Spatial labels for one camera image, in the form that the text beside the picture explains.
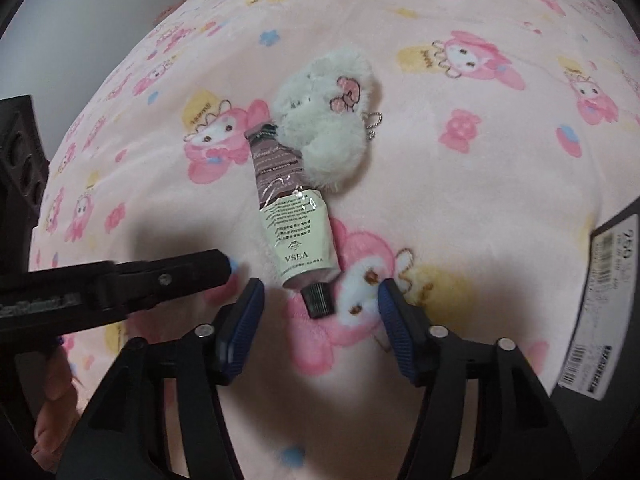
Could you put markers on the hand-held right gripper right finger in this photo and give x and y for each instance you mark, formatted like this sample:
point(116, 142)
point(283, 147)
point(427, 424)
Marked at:
point(395, 330)

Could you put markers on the person's left hand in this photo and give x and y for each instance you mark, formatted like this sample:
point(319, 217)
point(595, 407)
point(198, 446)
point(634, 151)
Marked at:
point(55, 400)

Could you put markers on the hand cream tube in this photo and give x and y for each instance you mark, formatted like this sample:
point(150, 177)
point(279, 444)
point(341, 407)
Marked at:
point(300, 230)

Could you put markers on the black storage box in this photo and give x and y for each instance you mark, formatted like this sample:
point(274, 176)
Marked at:
point(595, 310)

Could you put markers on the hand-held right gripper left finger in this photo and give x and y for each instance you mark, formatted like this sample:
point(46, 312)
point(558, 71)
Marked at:
point(245, 330)

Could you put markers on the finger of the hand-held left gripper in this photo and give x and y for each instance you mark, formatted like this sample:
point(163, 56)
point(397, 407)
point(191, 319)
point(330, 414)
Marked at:
point(165, 280)

